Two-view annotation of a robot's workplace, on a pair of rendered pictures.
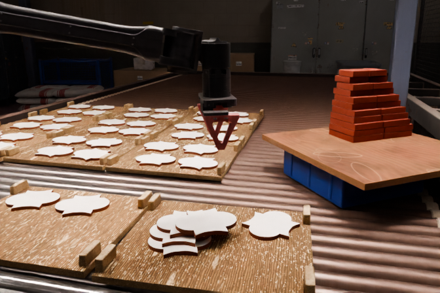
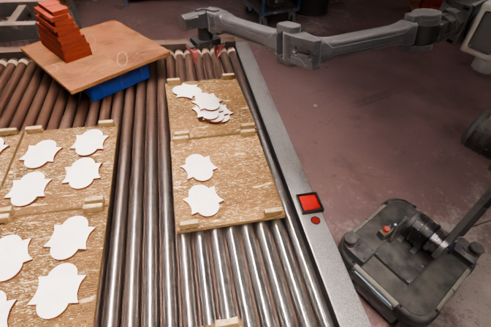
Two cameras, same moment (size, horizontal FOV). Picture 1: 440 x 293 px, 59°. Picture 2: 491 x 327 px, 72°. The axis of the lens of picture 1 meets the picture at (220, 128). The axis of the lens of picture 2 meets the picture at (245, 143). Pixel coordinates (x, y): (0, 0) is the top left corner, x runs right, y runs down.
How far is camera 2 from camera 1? 171 cm
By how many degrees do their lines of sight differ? 100
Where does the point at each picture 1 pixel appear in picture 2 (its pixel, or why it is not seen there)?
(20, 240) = (250, 170)
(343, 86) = (63, 22)
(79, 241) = (236, 147)
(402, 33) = not seen: outside the picture
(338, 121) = (72, 49)
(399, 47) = not seen: outside the picture
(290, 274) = (223, 82)
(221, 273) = (232, 97)
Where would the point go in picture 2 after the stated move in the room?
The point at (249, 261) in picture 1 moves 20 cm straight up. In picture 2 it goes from (221, 93) to (220, 54)
